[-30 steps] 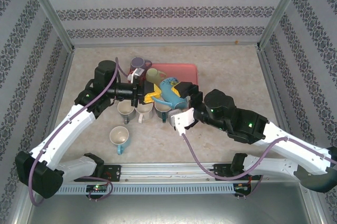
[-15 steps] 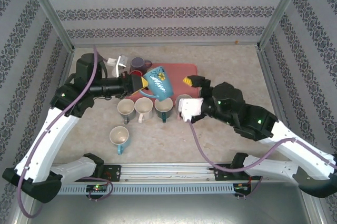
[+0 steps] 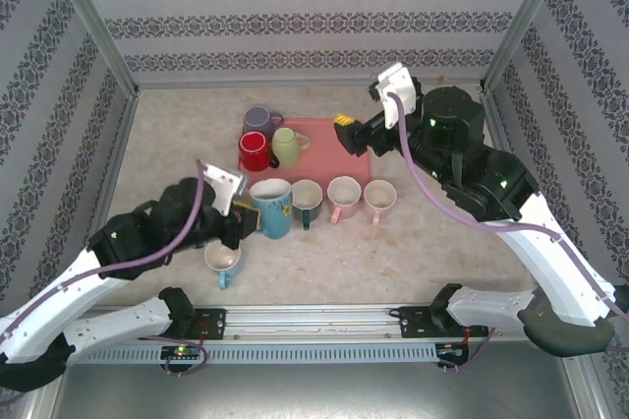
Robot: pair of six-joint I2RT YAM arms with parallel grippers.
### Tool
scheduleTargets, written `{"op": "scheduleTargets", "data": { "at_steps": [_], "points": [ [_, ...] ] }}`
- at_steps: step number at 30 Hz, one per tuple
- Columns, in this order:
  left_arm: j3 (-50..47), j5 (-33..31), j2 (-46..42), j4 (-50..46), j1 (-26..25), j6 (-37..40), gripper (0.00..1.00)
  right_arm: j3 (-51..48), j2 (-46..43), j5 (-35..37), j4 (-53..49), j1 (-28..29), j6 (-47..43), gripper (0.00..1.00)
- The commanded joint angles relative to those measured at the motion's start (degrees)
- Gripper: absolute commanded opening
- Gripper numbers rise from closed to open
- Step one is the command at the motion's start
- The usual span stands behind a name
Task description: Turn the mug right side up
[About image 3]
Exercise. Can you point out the light blue mug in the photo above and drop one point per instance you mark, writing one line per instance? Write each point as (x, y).
(223, 257)

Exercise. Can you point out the blue floral mug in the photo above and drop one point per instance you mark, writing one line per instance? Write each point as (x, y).
(275, 217)

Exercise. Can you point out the pale pink mug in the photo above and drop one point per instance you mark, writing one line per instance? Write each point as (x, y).
(379, 195)

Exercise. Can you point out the dark green mug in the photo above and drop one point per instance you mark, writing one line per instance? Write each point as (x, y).
(307, 193)

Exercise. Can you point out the light green mug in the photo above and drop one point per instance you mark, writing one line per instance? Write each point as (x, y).
(286, 148)

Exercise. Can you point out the red mug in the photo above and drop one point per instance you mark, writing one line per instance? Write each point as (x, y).
(253, 156)

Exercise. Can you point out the purple mug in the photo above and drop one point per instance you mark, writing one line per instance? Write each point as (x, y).
(258, 119)

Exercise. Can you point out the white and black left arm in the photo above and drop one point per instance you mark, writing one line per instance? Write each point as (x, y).
(123, 323)

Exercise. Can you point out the pink plastic tray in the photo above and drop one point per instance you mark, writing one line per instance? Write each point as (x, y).
(334, 153)

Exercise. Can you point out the small controller board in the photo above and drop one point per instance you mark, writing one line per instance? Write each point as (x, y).
(182, 352)
(451, 350)

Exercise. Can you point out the brushed steel shelf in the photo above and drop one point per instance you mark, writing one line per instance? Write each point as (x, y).
(314, 394)

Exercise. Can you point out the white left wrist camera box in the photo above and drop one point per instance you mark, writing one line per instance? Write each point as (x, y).
(223, 188)

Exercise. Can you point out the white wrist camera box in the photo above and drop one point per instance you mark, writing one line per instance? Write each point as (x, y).
(223, 188)
(400, 84)

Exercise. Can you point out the aluminium back wall rail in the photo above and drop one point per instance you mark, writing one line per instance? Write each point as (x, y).
(295, 84)

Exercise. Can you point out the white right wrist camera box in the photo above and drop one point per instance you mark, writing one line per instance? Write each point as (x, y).
(400, 84)

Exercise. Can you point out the long aluminium base rail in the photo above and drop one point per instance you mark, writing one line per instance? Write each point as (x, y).
(314, 323)

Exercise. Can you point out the aluminium frame post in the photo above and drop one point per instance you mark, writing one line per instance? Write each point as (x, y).
(528, 16)
(88, 16)

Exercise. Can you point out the aluminium front frame beam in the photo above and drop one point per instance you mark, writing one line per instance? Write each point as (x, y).
(587, 389)
(46, 404)

